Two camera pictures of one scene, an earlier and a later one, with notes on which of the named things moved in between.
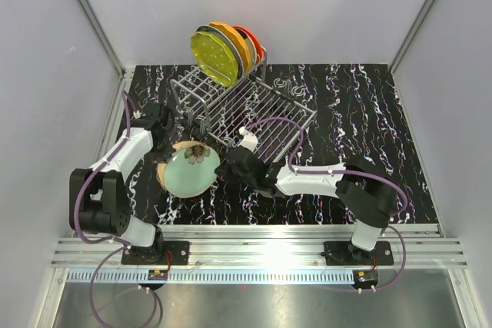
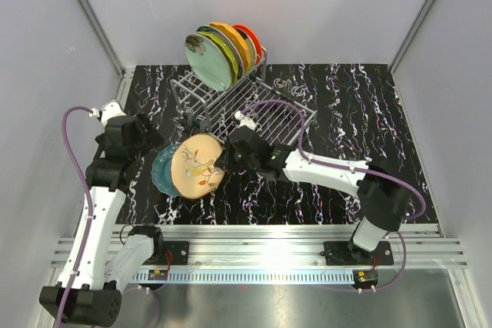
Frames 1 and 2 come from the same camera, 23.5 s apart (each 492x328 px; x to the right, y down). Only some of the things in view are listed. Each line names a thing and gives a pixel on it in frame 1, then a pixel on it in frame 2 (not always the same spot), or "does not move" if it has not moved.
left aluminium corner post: [115, 107] does not move
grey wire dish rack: [250, 112] does not move
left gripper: [166, 155] → [151, 139]
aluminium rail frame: [269, 247] does not move
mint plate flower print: [190, 173] → [207, 61]
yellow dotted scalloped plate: [234, 34] does not move
